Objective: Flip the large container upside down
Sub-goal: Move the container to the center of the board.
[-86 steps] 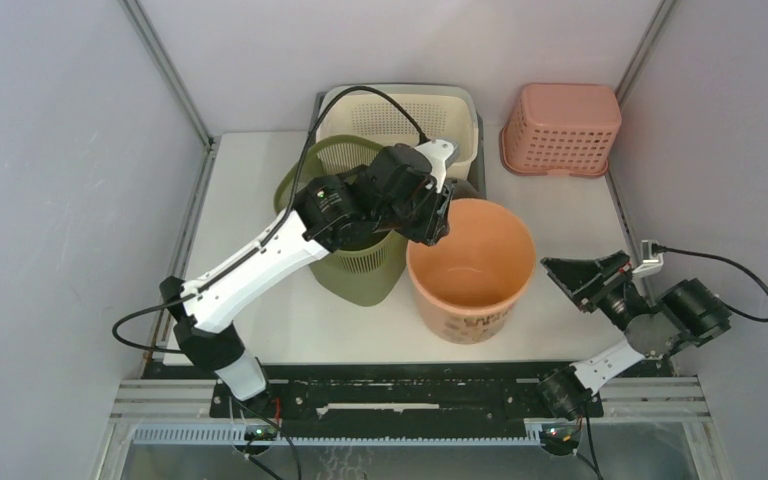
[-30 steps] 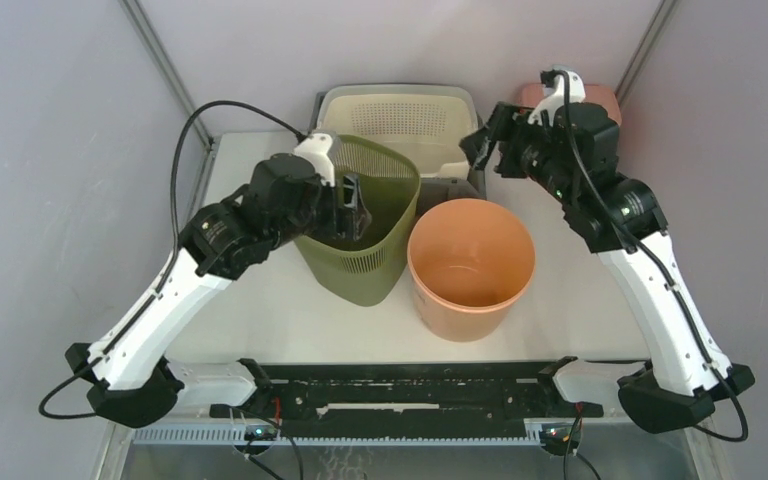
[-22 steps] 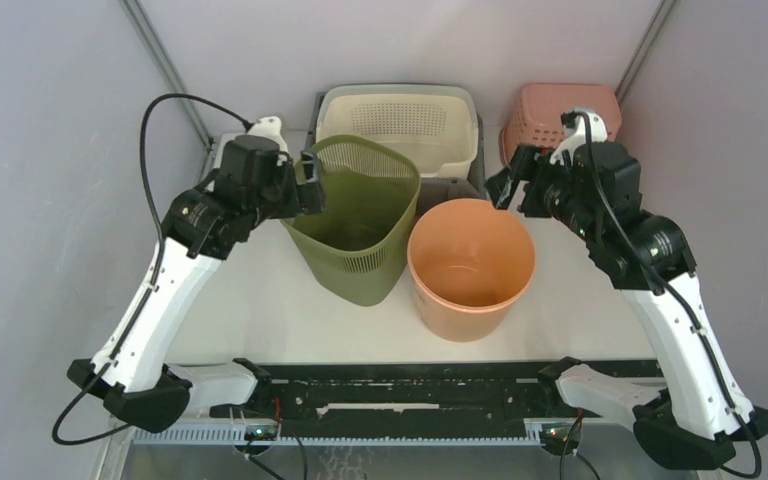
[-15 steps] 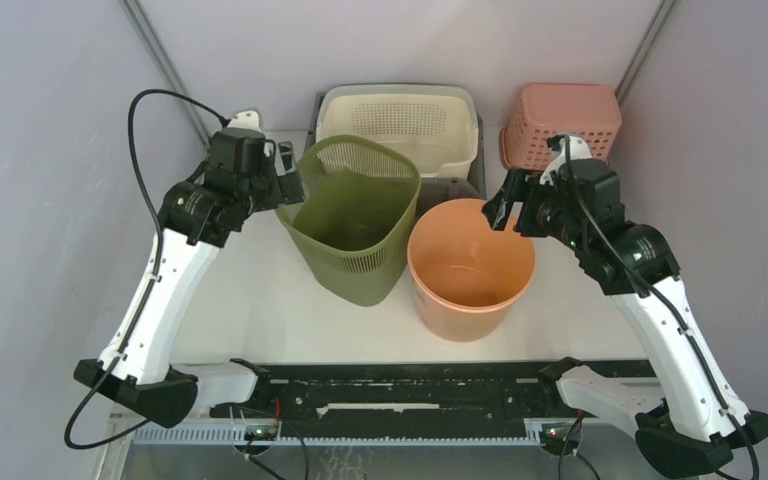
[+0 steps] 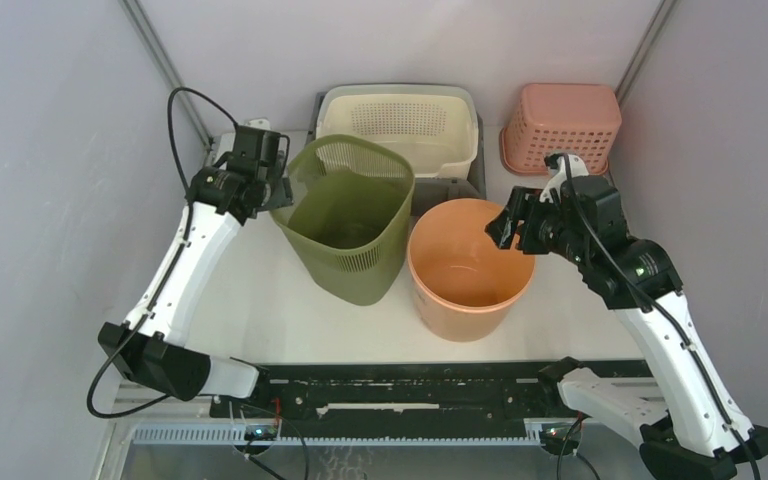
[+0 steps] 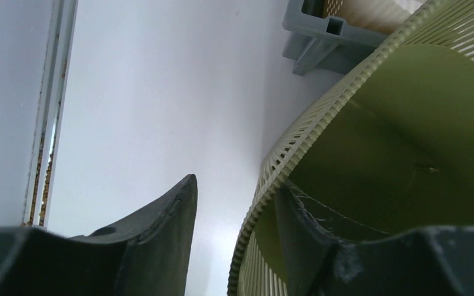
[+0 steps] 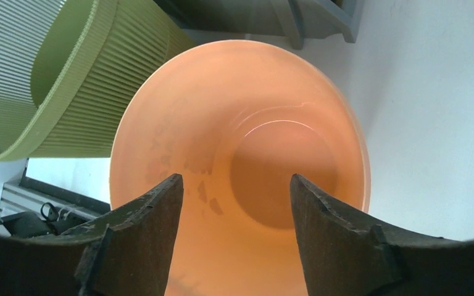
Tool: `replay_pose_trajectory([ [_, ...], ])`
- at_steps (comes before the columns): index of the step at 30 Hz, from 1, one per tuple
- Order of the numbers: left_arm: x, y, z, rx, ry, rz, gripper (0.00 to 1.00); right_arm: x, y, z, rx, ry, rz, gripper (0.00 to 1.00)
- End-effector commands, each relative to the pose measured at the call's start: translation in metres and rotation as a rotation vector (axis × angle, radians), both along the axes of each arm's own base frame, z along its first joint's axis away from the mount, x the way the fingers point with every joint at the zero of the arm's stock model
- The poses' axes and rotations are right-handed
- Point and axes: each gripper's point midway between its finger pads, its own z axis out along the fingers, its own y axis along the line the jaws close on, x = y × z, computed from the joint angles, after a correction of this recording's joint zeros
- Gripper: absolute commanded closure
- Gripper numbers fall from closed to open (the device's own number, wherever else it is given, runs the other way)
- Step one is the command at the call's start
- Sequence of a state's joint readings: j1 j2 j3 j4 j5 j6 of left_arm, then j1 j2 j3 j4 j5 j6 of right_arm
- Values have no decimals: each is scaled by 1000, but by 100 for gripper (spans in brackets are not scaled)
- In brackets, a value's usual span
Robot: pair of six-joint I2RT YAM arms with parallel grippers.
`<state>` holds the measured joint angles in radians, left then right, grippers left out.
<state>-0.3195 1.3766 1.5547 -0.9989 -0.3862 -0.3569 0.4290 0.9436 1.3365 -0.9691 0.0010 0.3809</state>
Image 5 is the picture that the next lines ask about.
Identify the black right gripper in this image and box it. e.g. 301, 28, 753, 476
484, 185, 589, 267

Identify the green perforated waste bin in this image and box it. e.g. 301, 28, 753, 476
270, 134, 416, 306

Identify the orange plastic bucket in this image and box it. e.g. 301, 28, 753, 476
407, 198, 536, 342

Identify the pink perforated plastic basket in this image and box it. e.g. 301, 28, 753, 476
500, 83, 622, 176

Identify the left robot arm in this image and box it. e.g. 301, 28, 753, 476
98, 125, 292, 417

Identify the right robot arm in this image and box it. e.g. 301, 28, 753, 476
486, 176, 768, 479

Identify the grey plastic storage bin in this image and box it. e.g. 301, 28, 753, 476
304, 91, 489, 217

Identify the cream perforated plastic basket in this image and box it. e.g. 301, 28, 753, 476
315, 84, 480, 180

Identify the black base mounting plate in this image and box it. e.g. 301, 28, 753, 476
210, 360, 650, 440

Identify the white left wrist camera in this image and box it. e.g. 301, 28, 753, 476
244, 118, 271, 130

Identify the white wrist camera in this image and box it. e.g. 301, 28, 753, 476
244, 118, 271, 130
539, 152, 590, 203

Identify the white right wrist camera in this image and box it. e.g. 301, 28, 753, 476
539, 152, 590, 203

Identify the black right camera cable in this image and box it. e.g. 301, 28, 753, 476
546, 153, 764, 480

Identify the left aluminium frame post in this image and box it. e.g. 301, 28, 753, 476
118, 0, 214, 159

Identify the aluminium frame post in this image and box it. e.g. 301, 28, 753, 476
118, 0, 214, 159
605, 0, 678, 193

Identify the right aluminium frame post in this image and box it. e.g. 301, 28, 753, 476
605, 0, 678, 193

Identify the aluminium front rail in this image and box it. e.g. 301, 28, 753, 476
131, 378, 577, 446

